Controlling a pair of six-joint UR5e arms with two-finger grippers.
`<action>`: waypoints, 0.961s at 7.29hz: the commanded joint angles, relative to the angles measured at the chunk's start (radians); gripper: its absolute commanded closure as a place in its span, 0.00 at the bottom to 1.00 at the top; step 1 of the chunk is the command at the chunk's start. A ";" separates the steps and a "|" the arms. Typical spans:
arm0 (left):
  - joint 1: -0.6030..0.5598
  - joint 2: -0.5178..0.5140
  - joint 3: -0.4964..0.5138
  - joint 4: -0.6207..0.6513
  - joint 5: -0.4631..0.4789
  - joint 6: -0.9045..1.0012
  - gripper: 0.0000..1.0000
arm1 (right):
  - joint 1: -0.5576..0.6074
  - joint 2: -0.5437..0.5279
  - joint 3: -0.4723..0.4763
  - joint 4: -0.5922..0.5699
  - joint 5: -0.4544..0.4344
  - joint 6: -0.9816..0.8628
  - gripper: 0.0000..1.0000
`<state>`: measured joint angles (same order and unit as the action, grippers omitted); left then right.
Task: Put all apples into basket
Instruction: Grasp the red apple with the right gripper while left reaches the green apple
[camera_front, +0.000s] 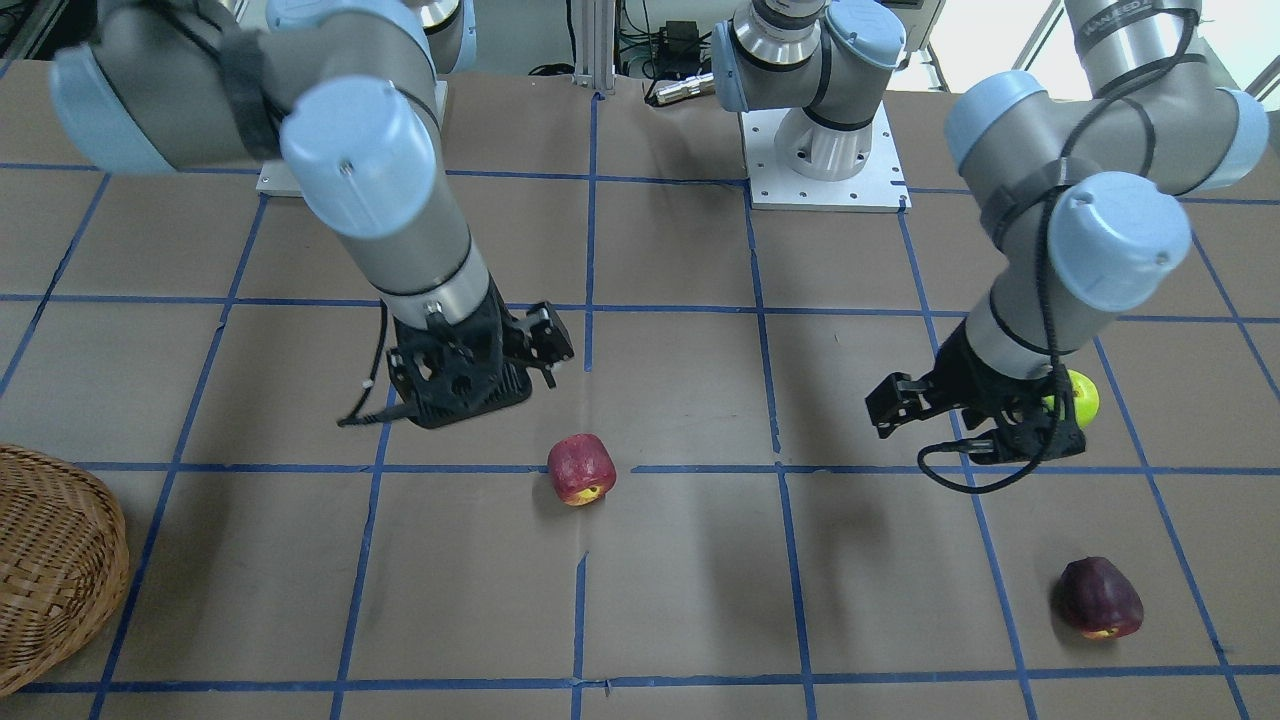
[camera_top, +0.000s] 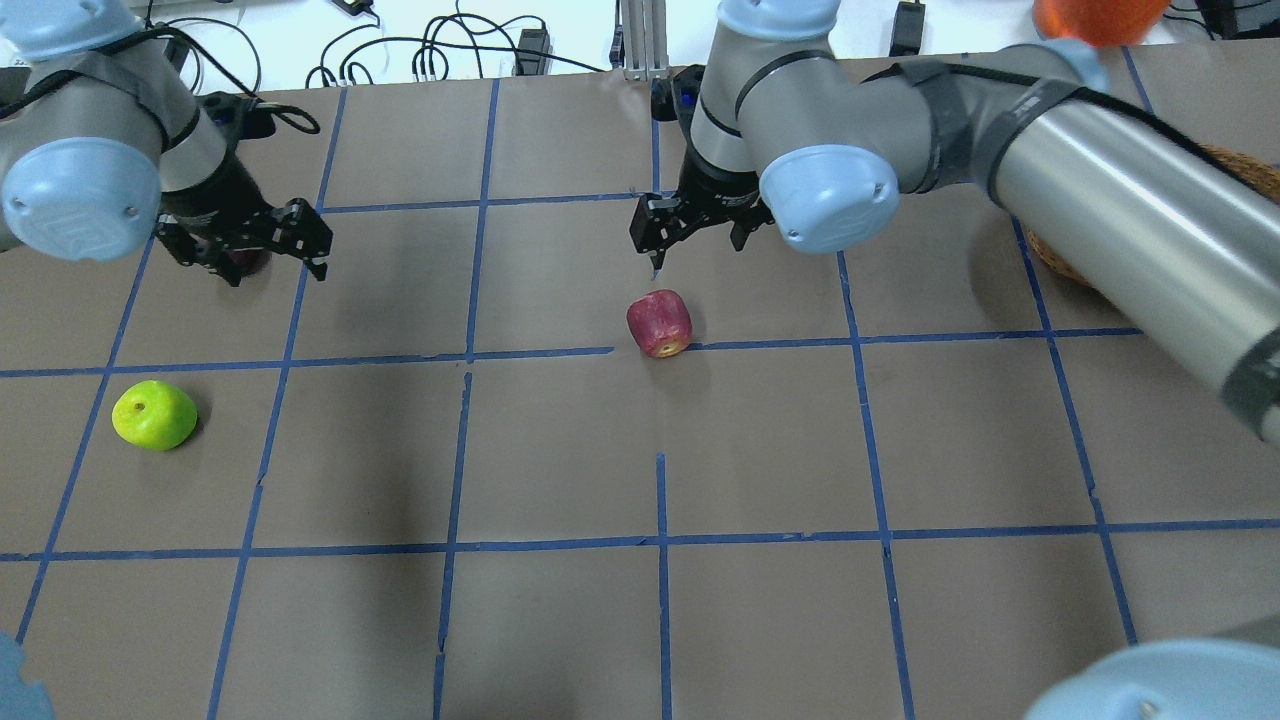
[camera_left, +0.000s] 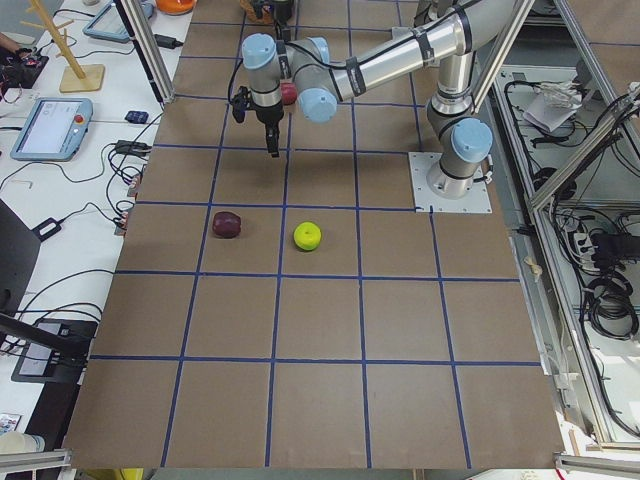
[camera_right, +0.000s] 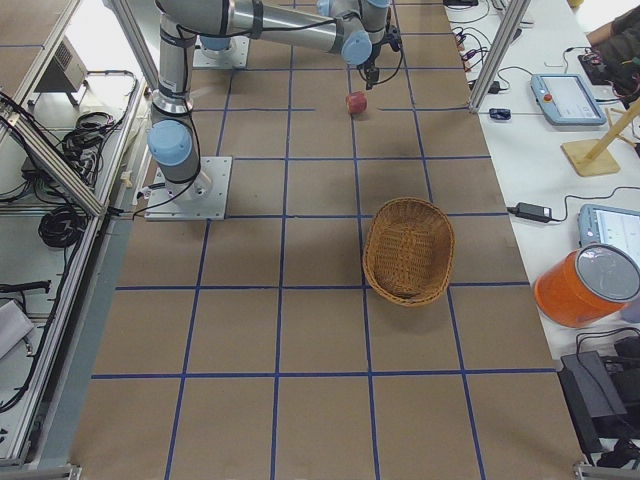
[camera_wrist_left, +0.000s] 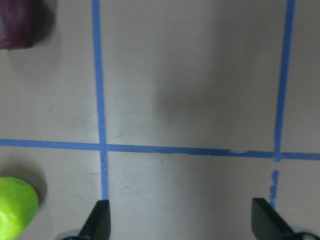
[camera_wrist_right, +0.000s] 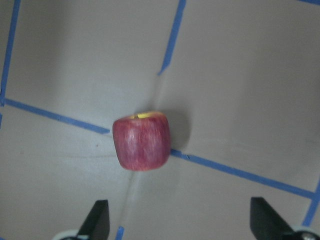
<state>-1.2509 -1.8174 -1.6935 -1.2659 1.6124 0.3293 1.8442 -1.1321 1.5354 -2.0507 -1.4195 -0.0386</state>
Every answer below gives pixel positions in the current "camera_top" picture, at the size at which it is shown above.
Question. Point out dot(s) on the dark red apple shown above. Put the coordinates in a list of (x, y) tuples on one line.
[(247, 261)]

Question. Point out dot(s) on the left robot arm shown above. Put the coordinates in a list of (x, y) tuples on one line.
[(106, 149)]

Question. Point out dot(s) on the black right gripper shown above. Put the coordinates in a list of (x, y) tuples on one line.
[(712, 186)]

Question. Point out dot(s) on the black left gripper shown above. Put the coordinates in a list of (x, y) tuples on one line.
[(218, 203)]

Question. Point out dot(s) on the orange bucket with lid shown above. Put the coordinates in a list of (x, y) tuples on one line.
[(1099, 23)]

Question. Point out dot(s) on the wicker basket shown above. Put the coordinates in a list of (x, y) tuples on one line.
[(1245, 182)]

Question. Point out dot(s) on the green apple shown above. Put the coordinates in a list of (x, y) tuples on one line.
[(154, 415)]

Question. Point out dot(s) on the aluminium frame post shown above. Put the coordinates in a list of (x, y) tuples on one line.
[(640, 47)]

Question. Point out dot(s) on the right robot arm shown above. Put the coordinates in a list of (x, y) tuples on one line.
[(776, 133)]

